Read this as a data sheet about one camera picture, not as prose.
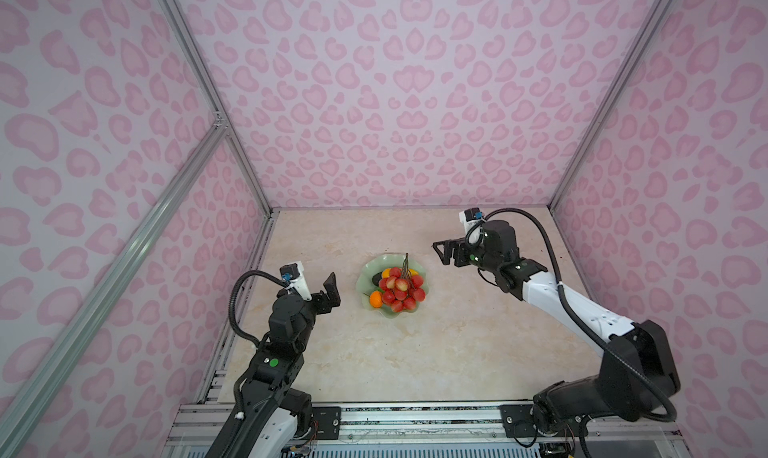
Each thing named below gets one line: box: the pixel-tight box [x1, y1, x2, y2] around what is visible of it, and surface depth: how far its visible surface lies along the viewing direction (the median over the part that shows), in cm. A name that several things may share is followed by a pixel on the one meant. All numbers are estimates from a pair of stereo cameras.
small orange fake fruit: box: [369, 290, 383, 308], surface depth 90 cm
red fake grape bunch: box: [379, 253, 426, 313], surface depth 88 cm
